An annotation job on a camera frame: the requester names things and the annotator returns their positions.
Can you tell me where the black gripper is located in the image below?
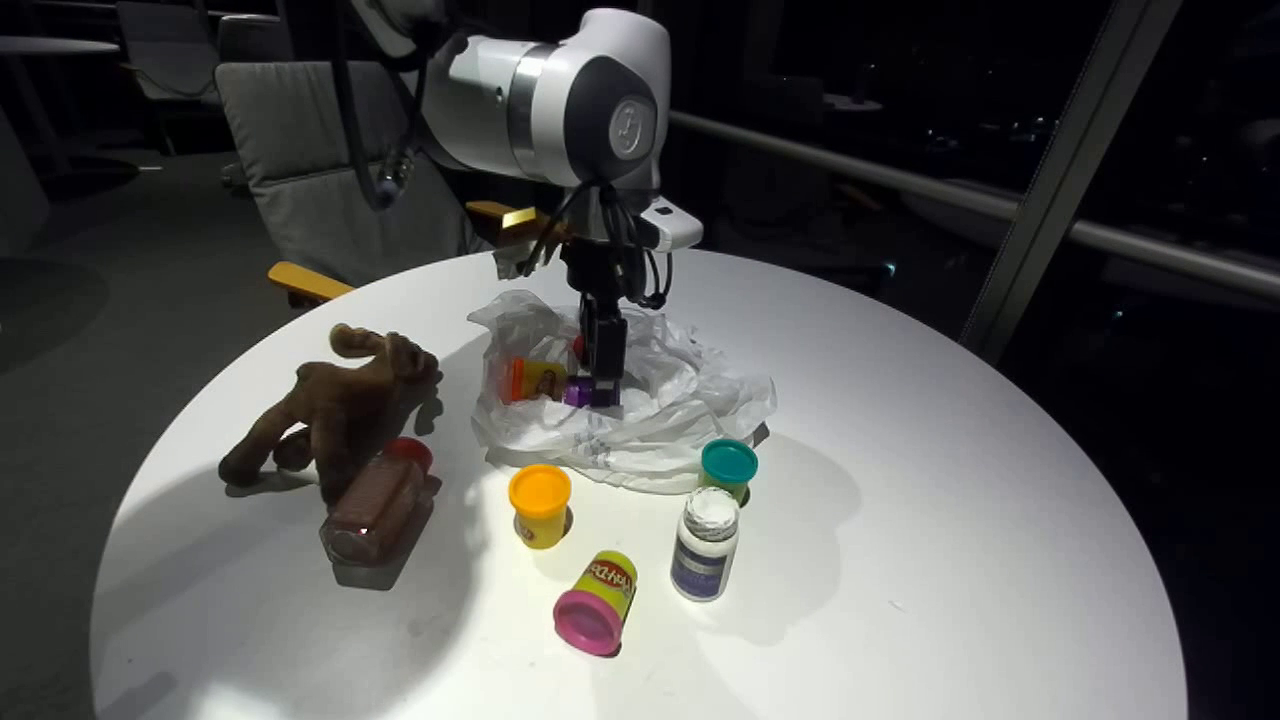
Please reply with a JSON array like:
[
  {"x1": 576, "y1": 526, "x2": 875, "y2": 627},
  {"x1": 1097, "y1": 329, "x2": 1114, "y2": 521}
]
[{"x1": 555, "y1": 181, "x2": 680, "y2": 412}]

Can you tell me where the orange lid Play-Doh can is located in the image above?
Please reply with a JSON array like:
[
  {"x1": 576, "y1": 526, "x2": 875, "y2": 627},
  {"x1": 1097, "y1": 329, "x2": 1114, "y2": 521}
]
[{"x1": 495, "y1": 346, "x2": 576, "y2": 406}]

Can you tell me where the yellow lid Play-Doh can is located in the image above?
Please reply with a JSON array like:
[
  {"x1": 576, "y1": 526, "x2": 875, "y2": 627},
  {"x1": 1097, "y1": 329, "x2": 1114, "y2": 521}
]
[{"x1": 506, "y1": 459, "x2": 579, "y2": 555}]

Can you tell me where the pink lid Play-Doh can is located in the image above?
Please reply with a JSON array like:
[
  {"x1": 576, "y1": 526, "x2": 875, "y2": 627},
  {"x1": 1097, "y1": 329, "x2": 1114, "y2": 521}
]
[{"x1": 548, "y1": 544, "x2": 644, "y2": 661}]

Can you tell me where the brown plush moose toy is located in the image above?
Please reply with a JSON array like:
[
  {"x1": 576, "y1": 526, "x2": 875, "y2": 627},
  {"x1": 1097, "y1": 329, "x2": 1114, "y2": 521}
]
[{"x1": 217, "y1": 320, "x2": 448, "y2": 507}]

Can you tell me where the brown spice bottle red cap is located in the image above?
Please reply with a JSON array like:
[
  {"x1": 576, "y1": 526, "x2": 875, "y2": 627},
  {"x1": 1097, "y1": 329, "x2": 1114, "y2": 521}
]
[{"x1": 316, "y1": 436, "x2": 443, "y2": 579}]

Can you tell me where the white translucent plastic bag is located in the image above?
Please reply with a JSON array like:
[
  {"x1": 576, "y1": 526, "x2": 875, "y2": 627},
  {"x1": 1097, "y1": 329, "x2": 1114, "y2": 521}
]
[{"x1": 463, "y1": 289, "x2": 780, "y2": 499}]

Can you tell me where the grey chair with yellow armrests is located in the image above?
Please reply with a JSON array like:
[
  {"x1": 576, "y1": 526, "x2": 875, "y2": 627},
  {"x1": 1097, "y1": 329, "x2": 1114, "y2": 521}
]
[{"x1": 212, "y1": 56, "x2": 543, "y2": 307}]

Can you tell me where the grey metal railing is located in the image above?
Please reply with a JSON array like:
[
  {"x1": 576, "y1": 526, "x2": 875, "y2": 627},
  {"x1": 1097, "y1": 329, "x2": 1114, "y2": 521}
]
[{"x1": 663, "y1": 102, "x2": 1280, "y2": 303}]

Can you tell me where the grey slanted window pillar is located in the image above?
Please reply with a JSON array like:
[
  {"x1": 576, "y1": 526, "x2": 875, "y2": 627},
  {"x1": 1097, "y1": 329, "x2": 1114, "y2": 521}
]
[{"x1": 955, "y1": 0, "x2": 1187, "y2": 359}]

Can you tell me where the grey background chair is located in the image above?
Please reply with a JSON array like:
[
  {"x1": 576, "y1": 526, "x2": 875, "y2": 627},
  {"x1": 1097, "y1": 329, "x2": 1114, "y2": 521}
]
[{"x1": 116, "y1": 0, "x2": 223, "y2": 108}]

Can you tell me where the round background table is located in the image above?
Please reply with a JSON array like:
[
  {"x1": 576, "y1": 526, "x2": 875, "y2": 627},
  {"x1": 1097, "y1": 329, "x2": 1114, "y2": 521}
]
[{"x1": 0, "y1": 33, "x2": 128, "y2": 171}]

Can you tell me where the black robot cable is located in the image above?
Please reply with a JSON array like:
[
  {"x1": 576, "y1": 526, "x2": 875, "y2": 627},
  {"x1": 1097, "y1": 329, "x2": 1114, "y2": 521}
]
[{"x1": 328, "y1": 0, "x2": 434, "y2": 213}]

